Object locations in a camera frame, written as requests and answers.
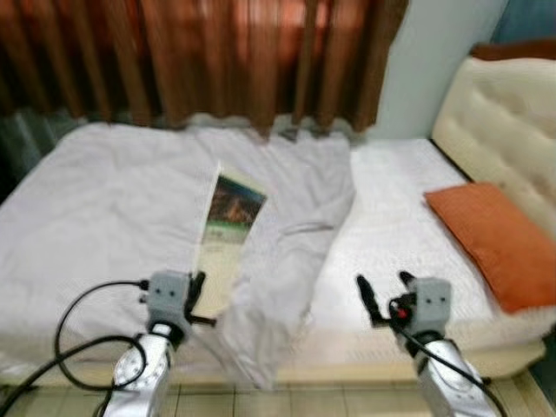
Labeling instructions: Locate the thin book with photo cover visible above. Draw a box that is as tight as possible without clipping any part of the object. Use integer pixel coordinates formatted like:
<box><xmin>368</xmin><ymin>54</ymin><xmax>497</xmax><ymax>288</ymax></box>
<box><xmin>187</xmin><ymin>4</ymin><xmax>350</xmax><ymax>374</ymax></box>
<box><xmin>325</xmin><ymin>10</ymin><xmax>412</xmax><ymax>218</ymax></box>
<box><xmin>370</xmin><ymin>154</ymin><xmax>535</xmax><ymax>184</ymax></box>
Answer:
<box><xmin>193</xmin><ymin>164</ymin><xmax>268</xmax><ymax>319</ymax></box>

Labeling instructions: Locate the orange pillow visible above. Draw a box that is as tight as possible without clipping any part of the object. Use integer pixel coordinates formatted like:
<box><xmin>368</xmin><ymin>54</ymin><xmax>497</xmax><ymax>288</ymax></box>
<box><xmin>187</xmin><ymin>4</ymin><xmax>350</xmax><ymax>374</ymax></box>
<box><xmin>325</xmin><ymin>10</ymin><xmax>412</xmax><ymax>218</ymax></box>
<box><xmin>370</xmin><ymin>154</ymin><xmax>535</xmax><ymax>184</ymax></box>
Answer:
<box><xmin>424</xmin><ymin>182</ymin><xmax>556</xmax><ymax>314</ymax></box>

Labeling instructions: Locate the light grey blanket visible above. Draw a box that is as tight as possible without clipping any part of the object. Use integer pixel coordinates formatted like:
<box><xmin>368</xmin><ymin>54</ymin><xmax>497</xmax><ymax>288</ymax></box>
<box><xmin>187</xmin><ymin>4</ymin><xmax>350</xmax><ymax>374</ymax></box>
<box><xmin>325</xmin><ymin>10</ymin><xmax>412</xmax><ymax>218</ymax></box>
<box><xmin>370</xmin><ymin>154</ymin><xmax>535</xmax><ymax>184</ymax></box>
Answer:
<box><xmin>0</xmin><ymin>122</ymin><xmax>357</xmax><ymax>389</ymax></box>

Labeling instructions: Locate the white mattress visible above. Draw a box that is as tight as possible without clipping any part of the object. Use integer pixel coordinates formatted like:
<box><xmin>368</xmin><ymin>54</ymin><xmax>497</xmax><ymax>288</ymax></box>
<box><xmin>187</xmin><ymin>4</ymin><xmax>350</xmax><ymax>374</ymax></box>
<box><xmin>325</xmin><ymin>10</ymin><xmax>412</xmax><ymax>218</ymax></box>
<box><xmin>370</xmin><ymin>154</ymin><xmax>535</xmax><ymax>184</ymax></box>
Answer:
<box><xmin>300</xmin><ymin>139</ymin><xmax>556</xmax><ymax>366</ymax></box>

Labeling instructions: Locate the cream tufted headboard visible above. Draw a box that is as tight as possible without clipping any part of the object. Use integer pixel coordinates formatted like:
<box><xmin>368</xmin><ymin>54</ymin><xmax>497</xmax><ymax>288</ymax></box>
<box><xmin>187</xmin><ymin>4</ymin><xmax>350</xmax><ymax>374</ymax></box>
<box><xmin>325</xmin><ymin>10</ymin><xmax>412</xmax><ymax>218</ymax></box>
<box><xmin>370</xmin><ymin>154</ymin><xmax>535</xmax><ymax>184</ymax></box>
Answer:
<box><xmin>432</xmin><ymin>56</ymin><xmax>556</xmax><ymax>240</ymax></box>

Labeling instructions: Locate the brown curtain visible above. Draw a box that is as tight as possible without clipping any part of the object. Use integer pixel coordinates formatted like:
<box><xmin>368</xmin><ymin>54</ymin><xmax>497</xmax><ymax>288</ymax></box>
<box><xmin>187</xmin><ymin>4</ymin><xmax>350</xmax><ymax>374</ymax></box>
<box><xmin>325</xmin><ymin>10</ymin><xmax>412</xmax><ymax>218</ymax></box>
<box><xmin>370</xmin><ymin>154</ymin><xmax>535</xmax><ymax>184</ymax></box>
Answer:
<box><xmin>0</xmin><ymin>0</ymin><xmax>409</xmax><ymax>137</ymax></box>

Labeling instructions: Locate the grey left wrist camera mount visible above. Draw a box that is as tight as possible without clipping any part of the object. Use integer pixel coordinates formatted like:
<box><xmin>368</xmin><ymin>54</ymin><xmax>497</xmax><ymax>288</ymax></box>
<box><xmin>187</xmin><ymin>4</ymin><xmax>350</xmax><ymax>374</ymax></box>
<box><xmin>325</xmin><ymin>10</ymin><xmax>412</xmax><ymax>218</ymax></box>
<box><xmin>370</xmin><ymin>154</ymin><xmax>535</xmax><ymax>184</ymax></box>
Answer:
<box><xmin>144</xmin><ymin>271</ymin><xmax>192</xmax><ymax>325</ymax></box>

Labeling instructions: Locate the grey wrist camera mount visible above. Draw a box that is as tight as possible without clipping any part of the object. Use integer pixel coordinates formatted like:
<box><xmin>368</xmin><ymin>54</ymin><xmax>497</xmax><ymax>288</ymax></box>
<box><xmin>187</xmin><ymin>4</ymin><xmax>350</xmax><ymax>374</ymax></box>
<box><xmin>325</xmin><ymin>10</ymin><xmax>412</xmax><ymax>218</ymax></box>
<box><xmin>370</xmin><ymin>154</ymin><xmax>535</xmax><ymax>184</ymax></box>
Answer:
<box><xmin>408</xmin><ymin>278</ymin><xmax>453</xmax><ymax>336</ymax></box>
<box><xmin>144</xmin><ymin>271</ymin><xmax>192</xmax><ymax>325</ymax></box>

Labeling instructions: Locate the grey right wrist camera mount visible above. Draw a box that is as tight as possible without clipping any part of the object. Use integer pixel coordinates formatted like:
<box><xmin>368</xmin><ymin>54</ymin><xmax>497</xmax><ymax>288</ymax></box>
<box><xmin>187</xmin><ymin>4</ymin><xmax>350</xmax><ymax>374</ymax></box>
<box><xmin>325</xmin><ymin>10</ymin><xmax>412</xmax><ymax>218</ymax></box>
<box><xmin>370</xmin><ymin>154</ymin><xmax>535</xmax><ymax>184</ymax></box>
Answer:
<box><xmin>408</xmin><ymin>278</ymin><xmax>453</xmax><ymax>336</ymax></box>

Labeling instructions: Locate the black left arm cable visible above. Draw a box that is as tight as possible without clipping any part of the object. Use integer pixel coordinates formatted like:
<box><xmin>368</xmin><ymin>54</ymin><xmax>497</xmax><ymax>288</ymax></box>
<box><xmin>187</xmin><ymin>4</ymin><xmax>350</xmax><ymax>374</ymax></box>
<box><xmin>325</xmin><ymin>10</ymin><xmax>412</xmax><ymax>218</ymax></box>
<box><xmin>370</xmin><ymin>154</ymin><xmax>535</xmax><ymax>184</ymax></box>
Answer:
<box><xmin>0</xmin><ymin>279</ymin><xmax>150</xmax><ymax>417</ymax></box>

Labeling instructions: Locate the brown wooden headboard frame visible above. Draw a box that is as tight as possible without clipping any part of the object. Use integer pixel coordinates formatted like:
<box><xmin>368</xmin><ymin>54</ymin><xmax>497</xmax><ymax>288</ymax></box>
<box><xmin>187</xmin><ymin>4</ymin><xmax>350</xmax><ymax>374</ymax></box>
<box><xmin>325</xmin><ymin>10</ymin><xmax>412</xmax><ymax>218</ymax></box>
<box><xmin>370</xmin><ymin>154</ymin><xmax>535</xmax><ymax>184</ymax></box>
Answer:
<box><xmin>469</xmin><ymin>38</ymin><xmax>556</xmax><ymax>62</ymax></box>

